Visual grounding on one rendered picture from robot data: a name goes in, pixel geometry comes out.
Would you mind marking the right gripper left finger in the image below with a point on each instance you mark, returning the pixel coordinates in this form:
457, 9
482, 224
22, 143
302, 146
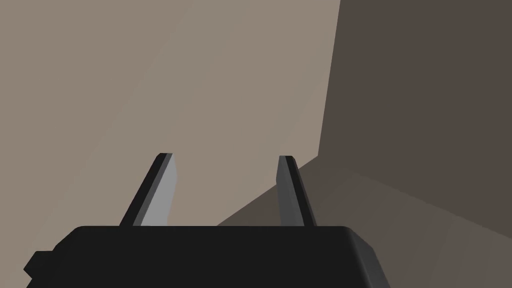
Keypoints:
154, 196

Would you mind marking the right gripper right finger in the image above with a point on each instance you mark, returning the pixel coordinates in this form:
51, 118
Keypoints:
294, 196

